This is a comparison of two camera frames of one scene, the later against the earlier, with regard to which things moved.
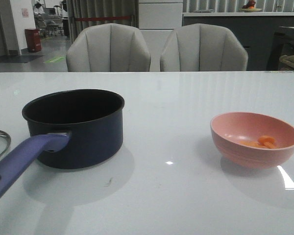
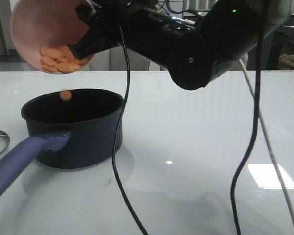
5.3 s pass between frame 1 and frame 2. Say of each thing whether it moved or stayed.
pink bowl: moved
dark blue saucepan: stayed
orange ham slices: moved
